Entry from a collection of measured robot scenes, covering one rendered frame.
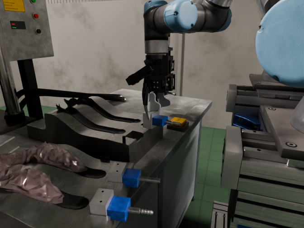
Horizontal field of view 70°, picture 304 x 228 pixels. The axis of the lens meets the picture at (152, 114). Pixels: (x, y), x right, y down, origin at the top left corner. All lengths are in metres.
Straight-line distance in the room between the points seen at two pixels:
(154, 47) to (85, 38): 2.79
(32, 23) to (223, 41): 2.04
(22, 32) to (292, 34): 1.31
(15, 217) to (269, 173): 0.50
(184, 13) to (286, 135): 0.36
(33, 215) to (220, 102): 2.64
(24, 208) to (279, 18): 0.55
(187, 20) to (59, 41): 3.24
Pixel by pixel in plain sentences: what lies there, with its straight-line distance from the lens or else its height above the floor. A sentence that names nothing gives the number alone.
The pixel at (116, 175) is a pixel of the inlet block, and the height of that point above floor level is 0.88.
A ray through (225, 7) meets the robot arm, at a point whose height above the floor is 1.28.
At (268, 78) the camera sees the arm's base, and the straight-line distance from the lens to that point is 0.95.
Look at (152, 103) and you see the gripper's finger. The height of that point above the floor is 1.00.
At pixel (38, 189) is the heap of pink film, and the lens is 0.56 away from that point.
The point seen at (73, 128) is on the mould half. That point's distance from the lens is 0.82.
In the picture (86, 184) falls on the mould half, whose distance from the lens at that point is 0.60.
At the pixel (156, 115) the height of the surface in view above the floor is 0.94.
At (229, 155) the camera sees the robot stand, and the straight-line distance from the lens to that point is 0.47.
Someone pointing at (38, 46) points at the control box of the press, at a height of 1.14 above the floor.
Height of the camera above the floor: 1.21
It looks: 21 degrees down
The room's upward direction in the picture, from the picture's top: straight up
